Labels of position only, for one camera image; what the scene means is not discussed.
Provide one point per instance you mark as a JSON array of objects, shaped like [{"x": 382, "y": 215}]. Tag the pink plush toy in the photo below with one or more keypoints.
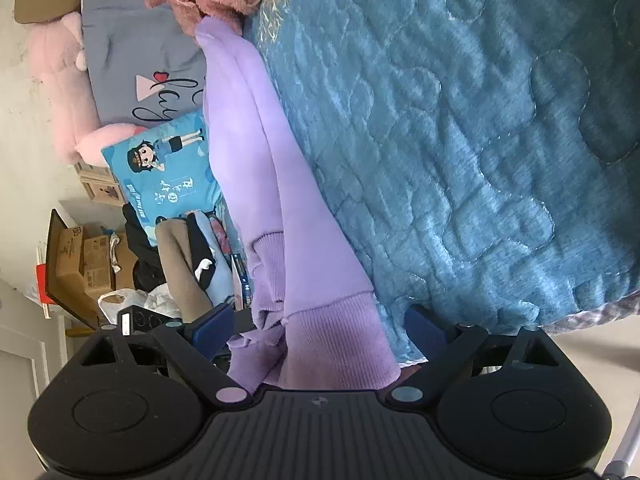
[{"x": 58, "y": 60}]

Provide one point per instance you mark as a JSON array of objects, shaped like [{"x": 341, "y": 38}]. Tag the blue gold patterned quilt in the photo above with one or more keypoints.
[{"x": 481, "y": 156}]

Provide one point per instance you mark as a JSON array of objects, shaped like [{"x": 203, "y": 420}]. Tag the black white garment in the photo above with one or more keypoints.
[{"x": 202, "y": 258}]

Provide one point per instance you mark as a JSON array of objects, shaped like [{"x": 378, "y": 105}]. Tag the purple sweatshirt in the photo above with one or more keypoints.
[{"x": 316, "y": 325}]

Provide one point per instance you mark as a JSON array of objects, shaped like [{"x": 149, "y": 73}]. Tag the light blue folded garment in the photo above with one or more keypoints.
[{"x": 220, "y": 287}]

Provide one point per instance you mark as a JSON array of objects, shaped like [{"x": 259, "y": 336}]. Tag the folded beige garment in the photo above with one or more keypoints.
[{"x": 175, "y": 256}]

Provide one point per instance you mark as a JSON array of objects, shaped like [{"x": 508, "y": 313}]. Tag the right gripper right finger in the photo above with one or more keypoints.
[{"x": 449, "y": 350}]

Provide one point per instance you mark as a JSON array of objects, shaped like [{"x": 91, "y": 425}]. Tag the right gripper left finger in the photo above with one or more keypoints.
[{"x": 190, "y": 349}]

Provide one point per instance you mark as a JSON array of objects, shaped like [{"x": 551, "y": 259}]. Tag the white plastic bag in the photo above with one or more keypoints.
[{"x": 159, "y": 301}]

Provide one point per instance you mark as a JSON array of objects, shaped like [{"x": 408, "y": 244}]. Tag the grey printed sofa cover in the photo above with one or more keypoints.
[{"x": 143, "y": 69}]

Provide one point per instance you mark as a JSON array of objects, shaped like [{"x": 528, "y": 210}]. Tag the blue cartoon police pillow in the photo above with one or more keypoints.
[{"x": 164, "y": 171}]

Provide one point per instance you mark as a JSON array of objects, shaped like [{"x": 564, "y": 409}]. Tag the cardboard boxes stack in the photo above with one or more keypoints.
[{"x": 82, "y": 265}]

